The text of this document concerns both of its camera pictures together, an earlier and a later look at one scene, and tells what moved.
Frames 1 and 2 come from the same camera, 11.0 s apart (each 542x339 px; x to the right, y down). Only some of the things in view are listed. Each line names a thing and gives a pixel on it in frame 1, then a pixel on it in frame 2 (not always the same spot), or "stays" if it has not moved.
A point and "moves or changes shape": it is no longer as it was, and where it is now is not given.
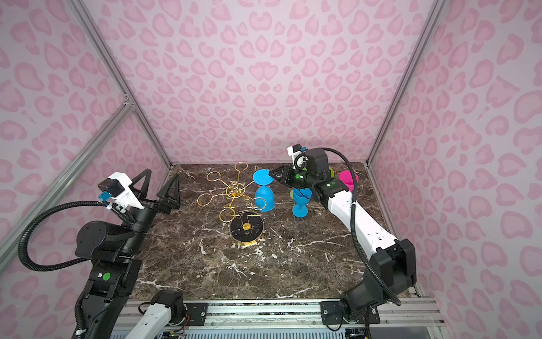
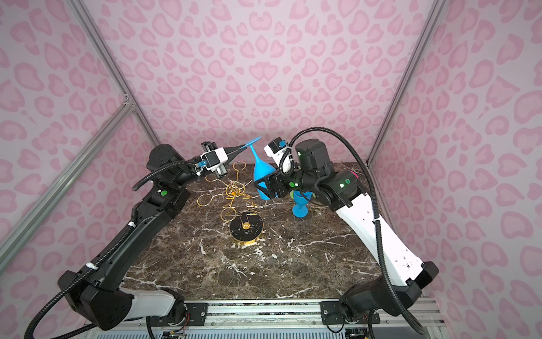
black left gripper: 167,205 → 231,150
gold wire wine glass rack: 248,226 stays
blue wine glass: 265,196 moves or changes shape
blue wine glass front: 300,201 stays
